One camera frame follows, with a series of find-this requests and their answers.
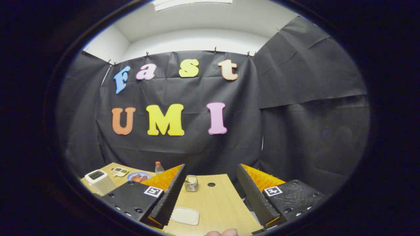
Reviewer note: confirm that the brown meat patty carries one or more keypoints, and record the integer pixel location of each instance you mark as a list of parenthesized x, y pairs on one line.
[(144, 178), (136, 178)]

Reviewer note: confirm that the clear red-capped water bottle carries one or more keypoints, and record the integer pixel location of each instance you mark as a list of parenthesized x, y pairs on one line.
[(159, 168)]

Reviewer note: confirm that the white toaster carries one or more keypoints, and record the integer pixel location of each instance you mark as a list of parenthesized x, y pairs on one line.
[(101, 185)]

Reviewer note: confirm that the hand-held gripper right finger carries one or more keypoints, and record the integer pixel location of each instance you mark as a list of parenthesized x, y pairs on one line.
[(254, 200)]

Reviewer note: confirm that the white divided seasoning tray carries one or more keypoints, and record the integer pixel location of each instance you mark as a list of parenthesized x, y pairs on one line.
[(119, 172)]

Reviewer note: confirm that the ceiling light panel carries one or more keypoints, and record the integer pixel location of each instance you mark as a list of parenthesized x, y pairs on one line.
[(193, 4)]

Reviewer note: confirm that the blue plate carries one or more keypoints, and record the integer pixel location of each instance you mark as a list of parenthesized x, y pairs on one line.
[(130, 176)]

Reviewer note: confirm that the small white rectangular plate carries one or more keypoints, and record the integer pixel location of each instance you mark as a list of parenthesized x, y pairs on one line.
[(185, 216)]

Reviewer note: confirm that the black backdrop cloth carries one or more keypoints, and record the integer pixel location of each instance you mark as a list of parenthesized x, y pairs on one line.
[(197, 150)]

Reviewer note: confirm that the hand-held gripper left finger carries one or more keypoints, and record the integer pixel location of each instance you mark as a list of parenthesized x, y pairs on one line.
[(170, 196)]

